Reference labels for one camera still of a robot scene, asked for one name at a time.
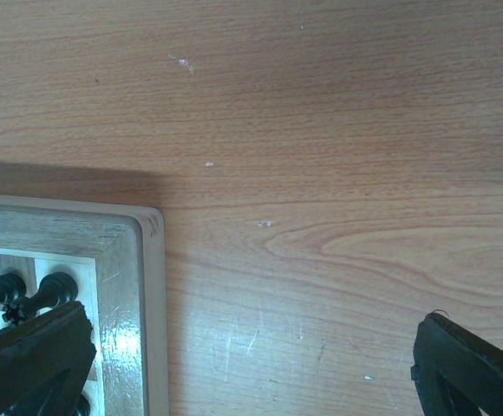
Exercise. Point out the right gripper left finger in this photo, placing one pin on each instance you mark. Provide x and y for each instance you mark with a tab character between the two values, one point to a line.
44	363

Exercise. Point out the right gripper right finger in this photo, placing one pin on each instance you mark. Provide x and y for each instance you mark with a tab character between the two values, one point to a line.
455	371

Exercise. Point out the black chess bishop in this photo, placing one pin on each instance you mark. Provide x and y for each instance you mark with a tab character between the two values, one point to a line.
83	407

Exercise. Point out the black chess rook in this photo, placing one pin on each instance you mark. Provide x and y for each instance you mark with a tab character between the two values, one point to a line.
54	290

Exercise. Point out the black chess pawn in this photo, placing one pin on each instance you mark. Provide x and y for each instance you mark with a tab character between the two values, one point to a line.
0	292

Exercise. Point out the wooden chess board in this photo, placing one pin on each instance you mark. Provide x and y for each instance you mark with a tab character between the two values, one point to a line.
110	259

